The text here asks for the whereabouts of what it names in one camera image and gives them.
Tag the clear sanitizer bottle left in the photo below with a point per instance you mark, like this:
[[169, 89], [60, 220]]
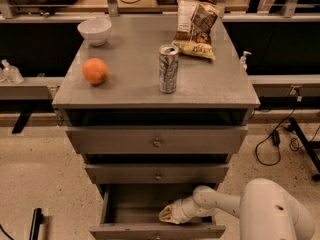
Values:
[[12, 73]]

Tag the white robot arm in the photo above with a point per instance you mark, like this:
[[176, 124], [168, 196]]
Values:
[[266, 211]]

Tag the brown chip bag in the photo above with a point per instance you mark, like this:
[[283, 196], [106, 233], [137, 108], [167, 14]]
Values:
[[195, 21]]

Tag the grey bottom drawer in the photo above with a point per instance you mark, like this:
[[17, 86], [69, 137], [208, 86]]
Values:
[[130, 212]]

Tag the grey middle drawer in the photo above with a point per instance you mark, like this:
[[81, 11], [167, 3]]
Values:
[[156, 173]]

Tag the black stand leg right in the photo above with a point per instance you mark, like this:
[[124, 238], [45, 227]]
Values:
[[310, 146]]

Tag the white bowl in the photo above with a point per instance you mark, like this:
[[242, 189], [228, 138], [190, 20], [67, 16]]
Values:
[[95, 31]]

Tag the black bar on floor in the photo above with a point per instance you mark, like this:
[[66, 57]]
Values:
[[37, 219]]

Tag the orange fruit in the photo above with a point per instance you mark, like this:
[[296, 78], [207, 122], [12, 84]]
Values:
[[95, 71]]

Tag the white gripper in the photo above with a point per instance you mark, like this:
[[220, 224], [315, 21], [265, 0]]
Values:
[[180, 208]]

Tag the white pump bottle right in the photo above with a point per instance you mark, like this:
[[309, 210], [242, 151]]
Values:
[[243, 59]]

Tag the grey top drawer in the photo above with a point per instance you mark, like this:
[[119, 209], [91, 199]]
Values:
[[157, 140]]

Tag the grey drawer cabinet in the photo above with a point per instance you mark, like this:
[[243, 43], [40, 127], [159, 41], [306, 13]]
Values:
[[208, 93]]

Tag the grey drawer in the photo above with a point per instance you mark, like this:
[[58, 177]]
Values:
[[130, 212], [157, 140], [156, 173]]

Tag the silver drink can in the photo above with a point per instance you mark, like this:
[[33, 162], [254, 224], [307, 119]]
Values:
[[168, 68]]

